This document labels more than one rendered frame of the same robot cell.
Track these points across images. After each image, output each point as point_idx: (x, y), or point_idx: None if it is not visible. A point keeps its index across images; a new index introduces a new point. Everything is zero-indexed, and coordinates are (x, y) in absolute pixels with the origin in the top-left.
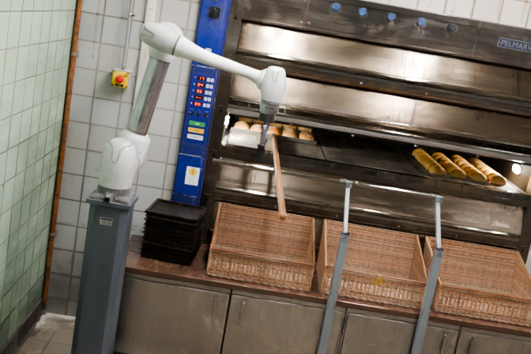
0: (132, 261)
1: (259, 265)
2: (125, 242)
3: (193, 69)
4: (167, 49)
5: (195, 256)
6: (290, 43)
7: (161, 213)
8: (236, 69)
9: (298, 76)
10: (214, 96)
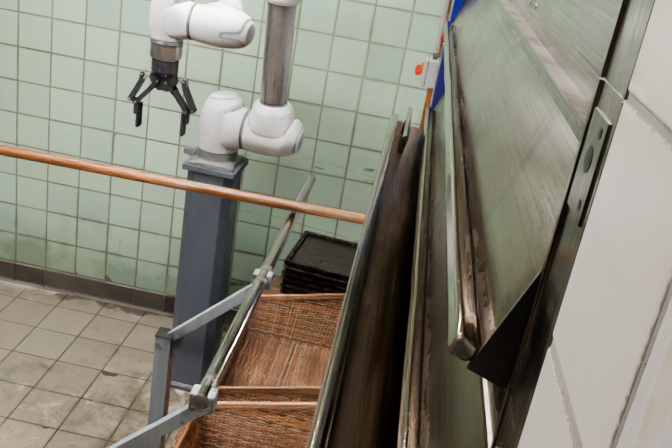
0: (278, 284)
1: None
2: (194, 214)
3: (439, 59)
4: None
5: (323, 337)
6: (471, 10)
7: (299, 239)
8: None
9: None
10: None
